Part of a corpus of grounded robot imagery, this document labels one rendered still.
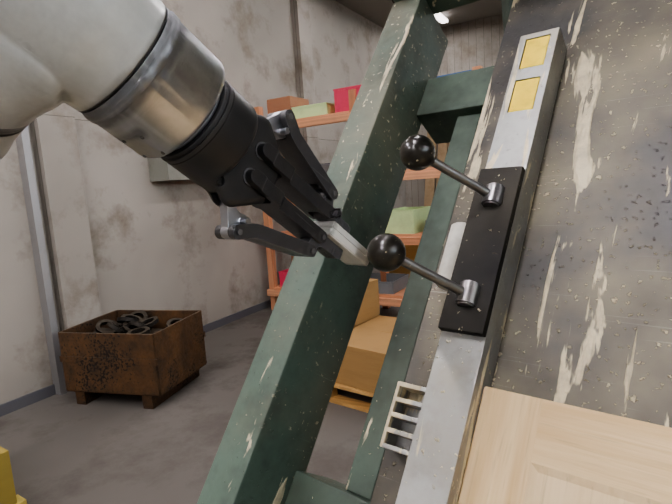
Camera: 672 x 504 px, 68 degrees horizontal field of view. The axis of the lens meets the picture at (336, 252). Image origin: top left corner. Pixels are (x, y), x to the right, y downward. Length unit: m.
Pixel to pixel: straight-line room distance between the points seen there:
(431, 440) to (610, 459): 0.15
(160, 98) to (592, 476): 0.44
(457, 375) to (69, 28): 0.42
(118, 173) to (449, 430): 4.50
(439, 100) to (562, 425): 0.55
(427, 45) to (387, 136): 0.21
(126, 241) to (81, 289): 0.65
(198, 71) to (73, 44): 0.07
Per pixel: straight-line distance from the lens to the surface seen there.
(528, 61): 0.72
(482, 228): 0.57
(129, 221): 4.88
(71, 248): 4.44
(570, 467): 0.50
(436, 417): 0.52
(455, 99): 0.85
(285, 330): 0.66
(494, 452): 0.52
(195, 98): 0.35
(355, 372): 3.36
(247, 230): 0.40
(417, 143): 0.53
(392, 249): 0.47
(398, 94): 0.83
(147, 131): 0.35
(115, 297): 4.81
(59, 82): 0.34
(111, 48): 0.33
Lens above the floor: 1.50
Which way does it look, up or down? 8 degrees down
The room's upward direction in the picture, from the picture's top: 4 degrees counter-clockwise
